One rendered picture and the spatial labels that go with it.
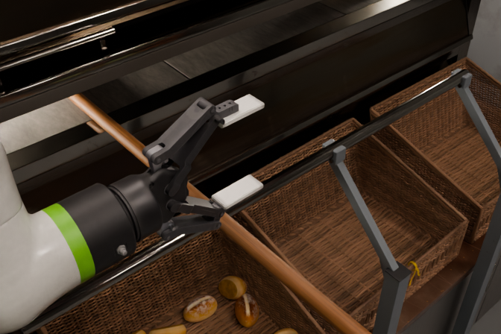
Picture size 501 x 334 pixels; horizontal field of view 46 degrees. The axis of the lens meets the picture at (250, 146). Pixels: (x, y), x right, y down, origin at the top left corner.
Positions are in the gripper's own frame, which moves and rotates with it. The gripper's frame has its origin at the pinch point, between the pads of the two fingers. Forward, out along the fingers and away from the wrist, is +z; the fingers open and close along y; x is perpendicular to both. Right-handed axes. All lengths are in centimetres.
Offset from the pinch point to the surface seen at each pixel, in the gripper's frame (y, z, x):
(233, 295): 85, 24, -35
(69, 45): 2.0, -3.3, -45.4
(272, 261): 27.9, 5.6, -0.9
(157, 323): 89, 5, -44
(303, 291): 28.3, 5.3, 6.7
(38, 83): 4.7, -11.8, -41.4
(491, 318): 148, 124, 1
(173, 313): 89, 10, -44
